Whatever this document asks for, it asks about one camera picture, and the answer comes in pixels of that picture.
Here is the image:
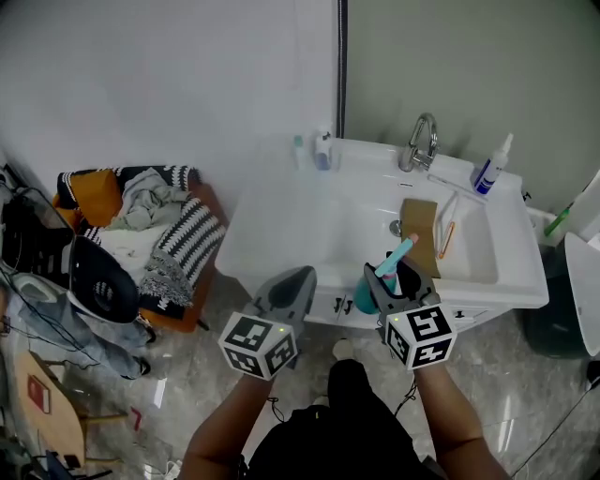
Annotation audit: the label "white sink vanity cabinet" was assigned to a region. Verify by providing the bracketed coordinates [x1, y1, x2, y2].
[217, 138, 549, 329]

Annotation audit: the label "round wooden table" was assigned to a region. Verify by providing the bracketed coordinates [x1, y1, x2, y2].
[12, 350, 130, 470]

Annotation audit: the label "white pump bottle blue base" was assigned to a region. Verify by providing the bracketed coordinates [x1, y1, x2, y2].
[313, 124, 334, 172]

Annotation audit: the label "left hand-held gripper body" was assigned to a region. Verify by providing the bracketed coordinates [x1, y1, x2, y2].
[217, 302, 308, 381]

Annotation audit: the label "brown cardboard box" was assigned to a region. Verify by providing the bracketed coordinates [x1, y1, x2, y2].
[400, 198, 443, 279]

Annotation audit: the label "white cloth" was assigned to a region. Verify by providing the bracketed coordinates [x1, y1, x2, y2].
[98, 223, 171, 285]

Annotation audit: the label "chrome faucet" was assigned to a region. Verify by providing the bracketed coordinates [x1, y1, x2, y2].
[397, 112, 441, 173]

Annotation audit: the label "person's right forearm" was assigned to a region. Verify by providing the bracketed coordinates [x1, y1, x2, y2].
[414, 363, 510, 480]

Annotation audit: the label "black white round device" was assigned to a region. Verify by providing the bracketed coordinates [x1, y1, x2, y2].
[67, 235, 141, 325]

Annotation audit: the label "black cable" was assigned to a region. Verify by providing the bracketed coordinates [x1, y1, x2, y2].
[508, 360, 600, 477]

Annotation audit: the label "teal spray bottle pink trigger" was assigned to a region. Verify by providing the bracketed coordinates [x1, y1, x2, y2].
[352, 233, 421, 316]

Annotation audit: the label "person's left forearm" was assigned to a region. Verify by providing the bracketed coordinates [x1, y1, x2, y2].
[180, 372, 276, 480]

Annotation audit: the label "black vertical wall strip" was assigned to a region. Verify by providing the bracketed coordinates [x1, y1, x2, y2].
[335, 0, 349, 141]

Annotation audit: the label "dark blue chair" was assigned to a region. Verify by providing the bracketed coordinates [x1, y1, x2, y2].
[27, 448, 113, 480]

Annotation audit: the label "grey garment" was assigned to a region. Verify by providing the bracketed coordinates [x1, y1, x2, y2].
[106, 167, 194, 233]

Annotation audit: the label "red booklet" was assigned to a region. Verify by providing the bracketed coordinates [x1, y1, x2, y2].
[26, 373, 52, 415]

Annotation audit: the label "white squeegee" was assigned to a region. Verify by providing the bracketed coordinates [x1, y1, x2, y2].
[427, 173, 489, 248]

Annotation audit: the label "orange slim stick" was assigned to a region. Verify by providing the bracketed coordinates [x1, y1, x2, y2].
[437, 221, 457, 261]

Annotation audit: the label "person's black trousers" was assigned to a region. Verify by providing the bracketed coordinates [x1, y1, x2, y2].
[241, 359, 446, 480]

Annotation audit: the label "orange cushion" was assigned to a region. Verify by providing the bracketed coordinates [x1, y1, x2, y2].
[56, 169, 125, 227]

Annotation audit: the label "dark green bin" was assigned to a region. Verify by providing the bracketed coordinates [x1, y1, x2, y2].
[521, 232, 600, 360]

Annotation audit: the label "orange sofa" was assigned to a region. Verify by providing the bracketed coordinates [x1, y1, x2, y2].
[51, 164, 232, 335]

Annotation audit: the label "grey black knitted cloth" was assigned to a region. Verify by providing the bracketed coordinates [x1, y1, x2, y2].
[137, 247, 196, 313]

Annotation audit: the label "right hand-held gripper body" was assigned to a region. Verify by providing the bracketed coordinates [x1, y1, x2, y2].
[377, 299, 458, 371]

